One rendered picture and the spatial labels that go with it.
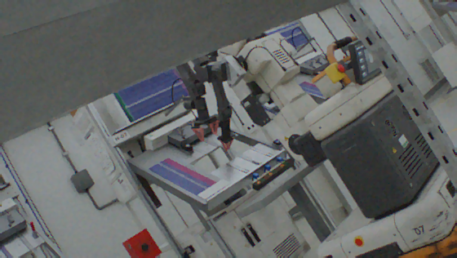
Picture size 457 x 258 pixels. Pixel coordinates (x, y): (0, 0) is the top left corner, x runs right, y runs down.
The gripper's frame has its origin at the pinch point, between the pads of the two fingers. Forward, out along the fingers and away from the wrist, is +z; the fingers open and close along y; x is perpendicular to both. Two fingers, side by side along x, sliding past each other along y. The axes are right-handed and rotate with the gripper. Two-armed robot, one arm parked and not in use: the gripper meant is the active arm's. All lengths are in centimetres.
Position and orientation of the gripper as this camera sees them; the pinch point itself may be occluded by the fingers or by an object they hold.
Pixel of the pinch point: (227, 149)
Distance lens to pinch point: 300.6
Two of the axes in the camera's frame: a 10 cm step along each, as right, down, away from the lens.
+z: 0.6, 8.8, 4.7
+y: -6.9, 3.7, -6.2
